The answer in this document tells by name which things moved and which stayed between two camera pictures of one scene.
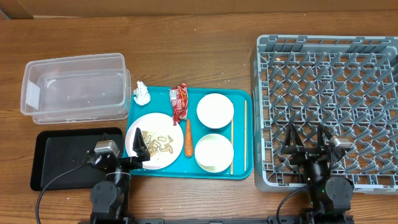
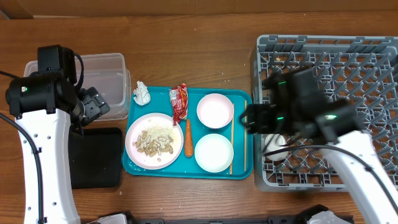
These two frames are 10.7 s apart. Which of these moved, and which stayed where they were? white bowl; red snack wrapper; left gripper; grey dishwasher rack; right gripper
Moved: left gripper; right gripper
Stayed: white bowl; grey dishwasher rack; red snack wrapper
